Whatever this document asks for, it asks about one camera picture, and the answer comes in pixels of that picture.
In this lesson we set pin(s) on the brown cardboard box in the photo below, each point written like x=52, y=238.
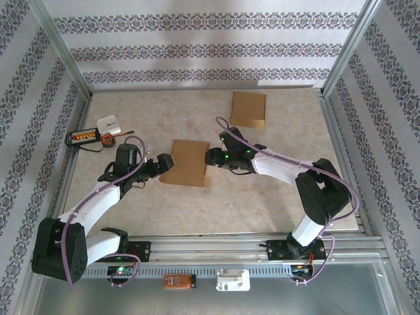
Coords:
x=187, y=157
x=247, y=108

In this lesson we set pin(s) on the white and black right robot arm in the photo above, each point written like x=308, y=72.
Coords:
x=279, y=167

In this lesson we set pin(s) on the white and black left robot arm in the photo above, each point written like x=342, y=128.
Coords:
x=101, y=205

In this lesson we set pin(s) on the black box with orange parts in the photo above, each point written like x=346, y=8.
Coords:
x=82, y=137

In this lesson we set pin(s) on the orange and black tape measure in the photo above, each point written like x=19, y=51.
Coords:
x=107, y=139

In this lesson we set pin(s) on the white square clock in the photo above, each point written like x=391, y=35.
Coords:
x=110, y=124

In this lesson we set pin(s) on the small circuit board green light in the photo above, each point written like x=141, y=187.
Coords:
x=121, y=270

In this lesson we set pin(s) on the orange electronic device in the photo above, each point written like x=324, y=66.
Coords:
x=177, y=281

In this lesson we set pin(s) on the grey metal sheet tray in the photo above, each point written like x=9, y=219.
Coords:
x=210, y=302

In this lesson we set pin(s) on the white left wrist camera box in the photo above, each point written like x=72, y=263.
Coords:
x=147, y=147

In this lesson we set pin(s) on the grey metal side rail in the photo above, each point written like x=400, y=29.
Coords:
x=329, y=115
x=83, y=115

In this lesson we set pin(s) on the grey metal wall base strip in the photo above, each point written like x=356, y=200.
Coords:
x=115, y=88

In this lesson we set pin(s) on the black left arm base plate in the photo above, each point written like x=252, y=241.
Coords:
x=144, y=251

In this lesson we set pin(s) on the aluminium mounting rail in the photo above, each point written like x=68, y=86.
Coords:
x=210, y=249

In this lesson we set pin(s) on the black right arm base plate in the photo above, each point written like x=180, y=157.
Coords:
x=275, y=251

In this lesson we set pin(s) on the grey metal frame post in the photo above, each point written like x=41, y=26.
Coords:
x=348, y=49
x=64, y=49

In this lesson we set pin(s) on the white plastic bracket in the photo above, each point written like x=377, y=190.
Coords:
x=233, y=282

